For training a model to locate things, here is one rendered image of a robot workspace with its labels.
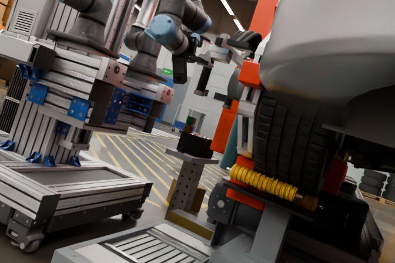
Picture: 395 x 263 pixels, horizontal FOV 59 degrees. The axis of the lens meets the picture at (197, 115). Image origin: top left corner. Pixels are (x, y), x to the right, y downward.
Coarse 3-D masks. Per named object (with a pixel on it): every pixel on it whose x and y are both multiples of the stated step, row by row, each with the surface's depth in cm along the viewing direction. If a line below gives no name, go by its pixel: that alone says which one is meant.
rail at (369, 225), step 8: (368, 216) 238; (368, 224) 241; (368, 232) 204; (376, 232) 178; (368, 240) 188; (376, 240) 180; (368, 248) 178; (376, 248) 168; (368, 256) 168; (376, 256) 161
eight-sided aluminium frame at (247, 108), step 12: (264, 48) 119; (240, 108) 119; (252, 108) 117; (240, 120) 123; (252, 120) 120; (240, 132) 126; (252, 132) 123; (240, 144) 130; (252, 144) 127; (252, 156) 132
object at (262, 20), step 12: (264, 0) 190; (276, 0) 187; (264, 12) 189; (252, 24) 191; (264, 24) 188; (264, 36) 187; (252, 60) 188; (228, 120) 188; (216, 132) 190; (228, 132) 187; (216, 144) 189
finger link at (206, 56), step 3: (207, 51) 127; (198, 54) 125; (201, 54) 125; (204, 54) 126; (207, 54) 127; (201, 57) 125; (204, 57) 126; (207, 57) 127; (207, 60) 127; (210, 60) 128; (198, 63) 126; (201, 63) 125; (210, 63) 128; (207, 66) 128; (210, 66) 128; (213, 66) 130
